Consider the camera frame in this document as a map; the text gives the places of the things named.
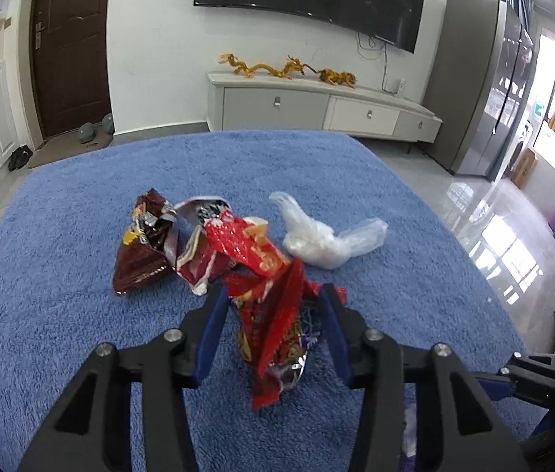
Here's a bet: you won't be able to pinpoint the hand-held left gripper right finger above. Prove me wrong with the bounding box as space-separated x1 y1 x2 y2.
319 282 535 472

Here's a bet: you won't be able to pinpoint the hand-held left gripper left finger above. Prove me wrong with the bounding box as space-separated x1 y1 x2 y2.
16 285 230 472

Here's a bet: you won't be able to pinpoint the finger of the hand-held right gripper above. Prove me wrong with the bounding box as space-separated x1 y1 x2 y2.
476 351 555 409

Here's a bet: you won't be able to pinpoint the red crinkled snack wrapper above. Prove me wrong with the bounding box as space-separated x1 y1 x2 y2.
225 258 348 410

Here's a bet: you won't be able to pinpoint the silver and red snack packet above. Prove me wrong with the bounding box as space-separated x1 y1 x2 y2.
171 197 234 296

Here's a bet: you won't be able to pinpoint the clear plastic bag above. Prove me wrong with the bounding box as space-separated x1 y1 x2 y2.
269 191 389 270

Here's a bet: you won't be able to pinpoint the red shiny foil packet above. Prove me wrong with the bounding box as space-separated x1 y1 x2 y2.
203 211 290 276

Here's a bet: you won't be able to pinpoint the brown snack packet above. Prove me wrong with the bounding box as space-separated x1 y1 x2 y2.
112 189 177 297

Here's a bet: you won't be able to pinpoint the blue fuzzy blanket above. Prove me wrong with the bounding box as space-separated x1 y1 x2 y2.
0 129 551 472

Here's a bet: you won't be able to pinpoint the cardboard box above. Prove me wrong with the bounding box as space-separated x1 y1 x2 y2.
509 147 538 188

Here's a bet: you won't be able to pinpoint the white television cabinet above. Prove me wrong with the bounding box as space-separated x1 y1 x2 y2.
207 71 443 154

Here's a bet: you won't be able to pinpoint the brown doormat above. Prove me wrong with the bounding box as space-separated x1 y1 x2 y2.
29 135 111 170

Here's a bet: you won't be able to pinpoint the washing machine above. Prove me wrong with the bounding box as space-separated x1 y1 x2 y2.
513 125 536 158

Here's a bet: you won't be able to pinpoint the black shoes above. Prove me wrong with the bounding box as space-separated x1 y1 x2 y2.
8 145 33 172

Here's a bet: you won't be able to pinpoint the golden dragon figurine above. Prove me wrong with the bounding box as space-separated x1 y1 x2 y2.
268 55 318 81
219 53 271 79

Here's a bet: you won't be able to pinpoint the grey refrigerator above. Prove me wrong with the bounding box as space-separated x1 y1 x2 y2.
422 0 536 183

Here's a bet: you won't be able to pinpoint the brown door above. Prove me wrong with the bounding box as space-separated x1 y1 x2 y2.
29 0 113 138

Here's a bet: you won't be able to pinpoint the striped blue curtain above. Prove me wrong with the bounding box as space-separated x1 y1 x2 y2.
498 0 536 25

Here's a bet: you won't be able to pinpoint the television cable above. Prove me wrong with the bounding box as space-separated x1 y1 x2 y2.
358 32 391 92

